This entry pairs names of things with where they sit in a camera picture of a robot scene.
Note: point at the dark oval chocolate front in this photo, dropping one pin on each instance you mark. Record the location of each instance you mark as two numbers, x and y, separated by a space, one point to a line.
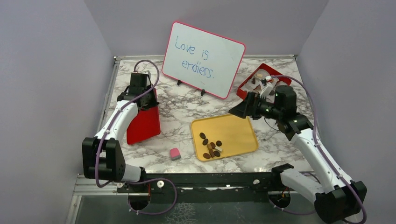
206 156

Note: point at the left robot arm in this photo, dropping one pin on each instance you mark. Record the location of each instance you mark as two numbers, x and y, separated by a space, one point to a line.
103 158

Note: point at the red box lid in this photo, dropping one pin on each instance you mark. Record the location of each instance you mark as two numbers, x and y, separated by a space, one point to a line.
144 126

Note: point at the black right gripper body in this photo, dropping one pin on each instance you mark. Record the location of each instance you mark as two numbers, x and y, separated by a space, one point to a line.
268 109

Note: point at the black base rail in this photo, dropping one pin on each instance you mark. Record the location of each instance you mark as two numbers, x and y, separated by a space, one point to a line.
257 187

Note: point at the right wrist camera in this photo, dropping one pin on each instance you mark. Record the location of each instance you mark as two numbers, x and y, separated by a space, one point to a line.
267 86

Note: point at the yellow plastic tray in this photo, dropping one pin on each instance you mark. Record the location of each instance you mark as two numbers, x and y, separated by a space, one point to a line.
236 134

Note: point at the pink-framed whiteboard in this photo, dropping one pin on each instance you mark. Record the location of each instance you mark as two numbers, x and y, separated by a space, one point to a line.
202 59

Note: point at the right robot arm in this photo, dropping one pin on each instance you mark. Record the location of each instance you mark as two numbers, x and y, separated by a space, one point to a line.
335 196

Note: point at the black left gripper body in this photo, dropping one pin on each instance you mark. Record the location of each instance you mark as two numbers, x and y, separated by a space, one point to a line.
151 100

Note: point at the pink whiteboard eraser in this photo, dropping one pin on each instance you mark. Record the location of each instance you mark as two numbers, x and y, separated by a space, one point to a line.
175 154

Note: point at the red chocolate box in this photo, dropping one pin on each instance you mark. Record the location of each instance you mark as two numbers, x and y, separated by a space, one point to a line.
260 73

